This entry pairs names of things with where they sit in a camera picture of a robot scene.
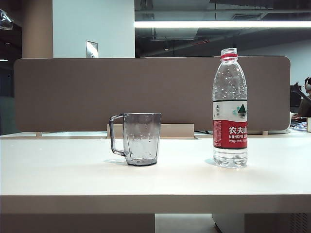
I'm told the clear water bottle red label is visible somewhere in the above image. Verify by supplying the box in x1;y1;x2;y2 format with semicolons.
212;48;249;168

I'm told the black monitor on arm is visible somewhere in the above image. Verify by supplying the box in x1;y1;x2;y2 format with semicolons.
290;82;304;109

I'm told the transparent grey plastic mug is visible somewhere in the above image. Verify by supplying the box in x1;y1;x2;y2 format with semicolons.
108;112;162;167

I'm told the brown fabric desk partition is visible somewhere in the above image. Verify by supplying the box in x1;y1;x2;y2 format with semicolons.
14;56;292;133

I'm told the long white ceiling light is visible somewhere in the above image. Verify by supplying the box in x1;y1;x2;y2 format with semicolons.
134;20;311;29

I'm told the grey cabinet under table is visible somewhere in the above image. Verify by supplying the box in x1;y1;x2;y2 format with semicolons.
211;213;311;233

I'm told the crumpled clear plastic sheet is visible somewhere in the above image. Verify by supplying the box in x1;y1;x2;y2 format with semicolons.
0;9;14;31

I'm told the silver metal wall plate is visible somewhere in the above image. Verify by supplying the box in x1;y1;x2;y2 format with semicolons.
85;40;99;58

